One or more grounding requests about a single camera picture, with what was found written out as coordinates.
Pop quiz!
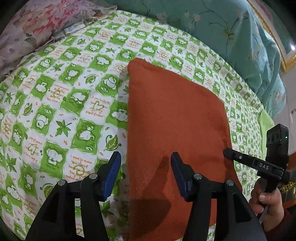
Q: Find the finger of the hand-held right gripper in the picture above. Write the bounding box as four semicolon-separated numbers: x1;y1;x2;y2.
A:
223;148;259;166

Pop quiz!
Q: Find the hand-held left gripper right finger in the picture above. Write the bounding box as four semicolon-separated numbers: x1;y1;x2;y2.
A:
170;152;266;241

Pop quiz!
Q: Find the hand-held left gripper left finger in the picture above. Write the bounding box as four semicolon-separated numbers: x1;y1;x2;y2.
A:
25;151;122;241

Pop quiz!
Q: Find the orange knit sweater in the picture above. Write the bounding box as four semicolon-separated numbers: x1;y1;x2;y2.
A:
127;58;243;241

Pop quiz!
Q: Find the person's right forearm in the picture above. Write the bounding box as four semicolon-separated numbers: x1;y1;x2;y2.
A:
260;207;296;241

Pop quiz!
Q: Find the person's right hand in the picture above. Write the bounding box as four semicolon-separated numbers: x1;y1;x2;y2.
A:
249;176;285;223

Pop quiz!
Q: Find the light green cloth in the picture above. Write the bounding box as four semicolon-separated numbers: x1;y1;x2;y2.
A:
258;109;275;149

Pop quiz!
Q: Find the green printed bed sheet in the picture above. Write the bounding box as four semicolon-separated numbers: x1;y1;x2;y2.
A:
0;10;275;241

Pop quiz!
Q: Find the gold framed picture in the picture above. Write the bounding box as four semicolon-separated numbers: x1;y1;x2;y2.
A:
246;0;296;72

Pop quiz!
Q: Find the teal floral quilt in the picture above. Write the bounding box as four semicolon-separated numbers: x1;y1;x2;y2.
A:
104;0;287;116

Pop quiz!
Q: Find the purple floral pillow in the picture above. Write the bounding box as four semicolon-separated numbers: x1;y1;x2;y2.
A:
0;0;117;77

